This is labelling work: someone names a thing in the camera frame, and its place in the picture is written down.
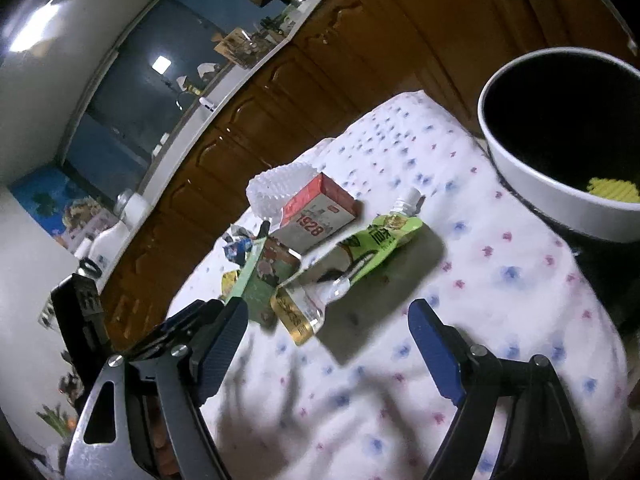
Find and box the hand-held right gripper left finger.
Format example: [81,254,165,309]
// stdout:
[64,299,249,480]

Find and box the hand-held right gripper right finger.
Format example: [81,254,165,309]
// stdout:
[407,298,593,480]

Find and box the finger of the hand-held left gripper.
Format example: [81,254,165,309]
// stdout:
[130,299,224,355]

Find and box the small yellow wrapper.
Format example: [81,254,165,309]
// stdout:
[221,270,242,302]

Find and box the green printed snack packet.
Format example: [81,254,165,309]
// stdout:
[224,236,302,330]

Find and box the clear yellow label bottle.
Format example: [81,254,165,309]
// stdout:
[270,270,352,347]

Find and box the blue wrapper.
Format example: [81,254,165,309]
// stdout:
[222,227,254,262]

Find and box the green drink pouch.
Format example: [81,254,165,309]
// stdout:
[320,187,426,292]

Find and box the white foam fruit net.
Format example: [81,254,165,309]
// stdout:
[245,162,322,222]

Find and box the red and white carton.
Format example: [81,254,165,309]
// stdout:
[277,172,364,256]

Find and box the white round waste bin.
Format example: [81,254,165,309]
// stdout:
[477,47,640,326]

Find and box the white plastic jug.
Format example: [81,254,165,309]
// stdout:
[94,224,134,272]

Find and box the white floral blanket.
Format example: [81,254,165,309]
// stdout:
[167,90,637,480]

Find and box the white round container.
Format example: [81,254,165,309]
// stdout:
[114,188,152,227]

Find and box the dark glass window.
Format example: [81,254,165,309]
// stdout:
[59,0,266,201]

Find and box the white kitchen countertop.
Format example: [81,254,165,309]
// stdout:
[97,0,361,286]

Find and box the yellow sponge in bowl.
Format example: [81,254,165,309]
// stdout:
[586,176,640,205]

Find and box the colourful wall picture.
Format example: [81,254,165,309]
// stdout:
[9,166,122,257]

